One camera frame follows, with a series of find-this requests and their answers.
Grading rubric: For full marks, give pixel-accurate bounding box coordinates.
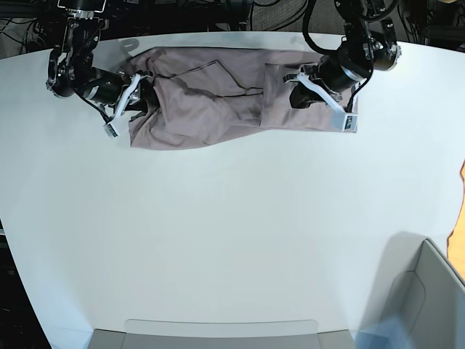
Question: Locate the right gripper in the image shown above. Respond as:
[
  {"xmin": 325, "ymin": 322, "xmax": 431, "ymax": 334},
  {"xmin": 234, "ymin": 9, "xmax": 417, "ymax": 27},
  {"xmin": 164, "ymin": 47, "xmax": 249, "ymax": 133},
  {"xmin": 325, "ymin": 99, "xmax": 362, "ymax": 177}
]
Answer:
[{"xmin": 81, "ymin": 68, "xmax": 160, "ymax": 122}]

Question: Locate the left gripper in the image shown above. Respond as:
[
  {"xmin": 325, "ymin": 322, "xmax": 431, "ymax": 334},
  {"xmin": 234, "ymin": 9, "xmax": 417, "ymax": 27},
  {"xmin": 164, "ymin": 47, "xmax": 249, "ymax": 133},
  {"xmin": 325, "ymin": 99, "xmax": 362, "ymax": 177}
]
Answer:
[{"xmin": 283, "ymin": 55, "xmax": 363, "ymax": 109}]

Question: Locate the mauve T-shirt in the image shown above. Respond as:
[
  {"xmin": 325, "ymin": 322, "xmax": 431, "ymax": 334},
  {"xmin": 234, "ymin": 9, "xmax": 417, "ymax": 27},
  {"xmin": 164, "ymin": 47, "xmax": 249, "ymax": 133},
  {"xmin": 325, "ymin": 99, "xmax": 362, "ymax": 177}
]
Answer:
[{"xmin": 124, "ymin": 47, "xmax": 336, "ymax": 151}]

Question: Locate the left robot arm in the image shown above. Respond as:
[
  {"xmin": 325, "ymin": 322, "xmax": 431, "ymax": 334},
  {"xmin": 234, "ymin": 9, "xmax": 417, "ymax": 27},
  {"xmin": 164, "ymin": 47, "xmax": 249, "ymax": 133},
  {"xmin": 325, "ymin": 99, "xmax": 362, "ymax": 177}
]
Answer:
[{"xmin": 283, "ymin": 1, "xmax": 401, "ymax": 113}]

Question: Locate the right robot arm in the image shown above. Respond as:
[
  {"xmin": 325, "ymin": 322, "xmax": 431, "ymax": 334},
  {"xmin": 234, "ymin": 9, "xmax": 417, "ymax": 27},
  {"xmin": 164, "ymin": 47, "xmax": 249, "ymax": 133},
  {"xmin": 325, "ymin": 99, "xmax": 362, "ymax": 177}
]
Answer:
[{"xmin": 46, "ymin": 1, "xmax": 159, "ymax": 124}]

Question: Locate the orange object at right edge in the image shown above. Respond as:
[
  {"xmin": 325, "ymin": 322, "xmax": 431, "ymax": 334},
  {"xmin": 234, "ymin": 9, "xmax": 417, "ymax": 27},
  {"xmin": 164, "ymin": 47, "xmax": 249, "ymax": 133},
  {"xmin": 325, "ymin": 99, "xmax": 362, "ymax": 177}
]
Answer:
[{"xmin": 447, "ymin": 164, "xmax": 464, "ymax": 273}]

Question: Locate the grey box at right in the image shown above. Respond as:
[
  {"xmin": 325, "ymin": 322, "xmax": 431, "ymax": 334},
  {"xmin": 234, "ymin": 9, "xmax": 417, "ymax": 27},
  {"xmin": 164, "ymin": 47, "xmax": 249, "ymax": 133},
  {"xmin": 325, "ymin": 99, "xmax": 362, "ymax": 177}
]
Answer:
[{"xmin": 380, "ymin": 239, "xmax": 464, "ymax": 348}]

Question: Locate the grey bin at bottom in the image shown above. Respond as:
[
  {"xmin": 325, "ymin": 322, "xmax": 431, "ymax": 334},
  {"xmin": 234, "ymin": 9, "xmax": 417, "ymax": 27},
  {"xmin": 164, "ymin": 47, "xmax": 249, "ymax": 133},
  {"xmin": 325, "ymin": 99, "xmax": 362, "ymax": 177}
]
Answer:
[{"xmin": 88, "ymin": 319, "xmax": 355, "ymax": 348}]

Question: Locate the blue translucent object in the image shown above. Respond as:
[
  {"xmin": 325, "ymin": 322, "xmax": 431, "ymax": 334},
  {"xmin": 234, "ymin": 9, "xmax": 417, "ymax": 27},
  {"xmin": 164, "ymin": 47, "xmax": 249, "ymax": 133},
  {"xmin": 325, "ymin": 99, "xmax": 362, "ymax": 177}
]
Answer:
[{"xmin": 354, "ymin": 316, "xmax": 409, "ymax": 349}]

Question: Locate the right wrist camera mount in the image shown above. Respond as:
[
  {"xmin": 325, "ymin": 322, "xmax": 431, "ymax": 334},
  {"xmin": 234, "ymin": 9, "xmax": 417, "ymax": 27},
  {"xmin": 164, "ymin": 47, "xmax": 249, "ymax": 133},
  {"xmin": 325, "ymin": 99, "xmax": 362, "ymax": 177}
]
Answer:
[{"xmin": 104, "ymin": 73, "xmax": 144, "ymax": 138}]

